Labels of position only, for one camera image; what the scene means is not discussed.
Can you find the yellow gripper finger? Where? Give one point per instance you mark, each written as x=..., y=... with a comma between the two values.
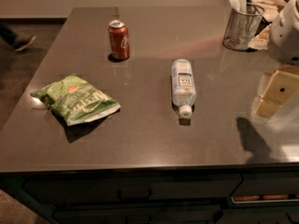
x=282, y=85
x=266, y=109

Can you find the clear plastic bottle blue label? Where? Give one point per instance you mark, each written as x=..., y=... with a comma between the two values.
x=183, y=87

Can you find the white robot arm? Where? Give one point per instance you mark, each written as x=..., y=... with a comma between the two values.
x=283, y=45

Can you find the green jalapeno chip bag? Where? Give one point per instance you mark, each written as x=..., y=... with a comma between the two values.
x=76, y=100

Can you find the metal mesh cup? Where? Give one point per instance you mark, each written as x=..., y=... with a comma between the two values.
x=242, y=26

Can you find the tray of snack packets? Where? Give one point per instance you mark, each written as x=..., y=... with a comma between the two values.
x=271, y=10

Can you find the dark drawer cabinet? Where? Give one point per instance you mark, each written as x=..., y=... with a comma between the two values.
x=178, y=197

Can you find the white napkins in cup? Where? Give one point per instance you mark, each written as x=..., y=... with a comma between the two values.
x=239, y=5

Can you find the orange soda can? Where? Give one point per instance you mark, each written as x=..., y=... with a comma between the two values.
x=119, y=40

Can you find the person's shoe and leg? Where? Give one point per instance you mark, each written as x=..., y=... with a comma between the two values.
x=15, y=41

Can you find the black drawer handle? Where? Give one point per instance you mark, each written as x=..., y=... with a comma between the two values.
x=134, y=194

